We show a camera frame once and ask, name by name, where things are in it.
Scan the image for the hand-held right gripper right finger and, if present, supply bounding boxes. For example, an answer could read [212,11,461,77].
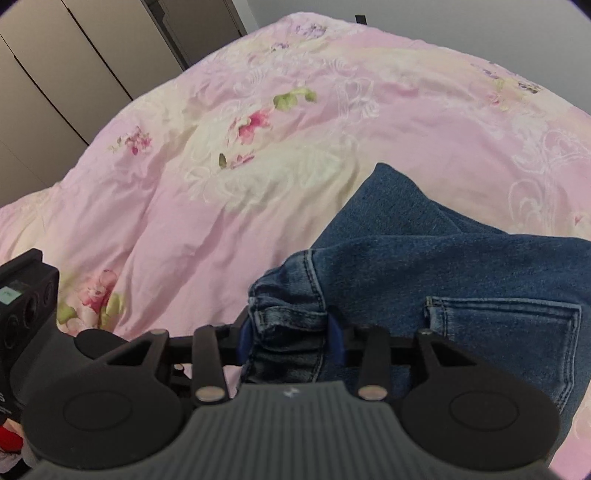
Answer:
[325,310,483,402]

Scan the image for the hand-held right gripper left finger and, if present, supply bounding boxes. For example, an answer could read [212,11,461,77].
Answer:
[92,308,254,407]

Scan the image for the blue denim pants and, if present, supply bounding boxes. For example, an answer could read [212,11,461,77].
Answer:
[239,162,591,462]

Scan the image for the red cloth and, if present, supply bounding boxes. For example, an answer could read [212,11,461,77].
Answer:
[0,424,25,456]

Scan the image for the pink floral bed blanket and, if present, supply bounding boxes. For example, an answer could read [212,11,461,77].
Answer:
[0,11,591,468]

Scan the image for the beige wardrobe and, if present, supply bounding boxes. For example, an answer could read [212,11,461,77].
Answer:
[0,0,188,209]

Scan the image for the grey door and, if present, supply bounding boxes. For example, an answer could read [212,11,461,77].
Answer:
[142,0,249,71]

